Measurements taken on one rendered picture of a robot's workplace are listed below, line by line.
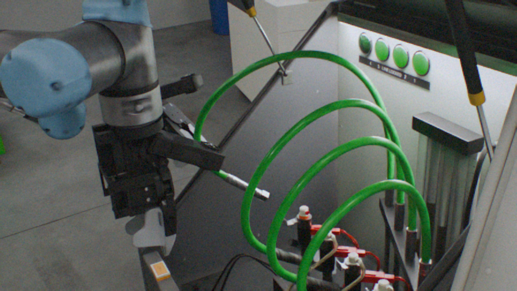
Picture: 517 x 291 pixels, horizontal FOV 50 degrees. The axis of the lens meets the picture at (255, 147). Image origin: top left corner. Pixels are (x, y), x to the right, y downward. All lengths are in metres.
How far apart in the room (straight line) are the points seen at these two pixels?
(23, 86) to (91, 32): 0.09
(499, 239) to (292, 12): 3.18
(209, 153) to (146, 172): 0.09
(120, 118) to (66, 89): 0.13
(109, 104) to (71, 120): 0.28
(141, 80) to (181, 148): 0.11
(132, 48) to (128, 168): 0.17
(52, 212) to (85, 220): 0.26
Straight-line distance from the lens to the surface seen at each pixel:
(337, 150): 0.83
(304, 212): 1.05
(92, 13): 0.66
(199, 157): 0.75
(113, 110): 0.69
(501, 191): 0.74
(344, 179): 1.47
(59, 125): 0.97
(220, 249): 1.42
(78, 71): 0.58
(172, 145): 0.72
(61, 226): 3.43
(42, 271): 3.10
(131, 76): 0.67
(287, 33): 3.82
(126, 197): 0.76
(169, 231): 0.77
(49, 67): 0.57
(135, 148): 0.72
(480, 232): 0.76
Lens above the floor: 1.71
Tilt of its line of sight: 25 degrees down
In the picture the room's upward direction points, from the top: 4 degrees counter-clockwise
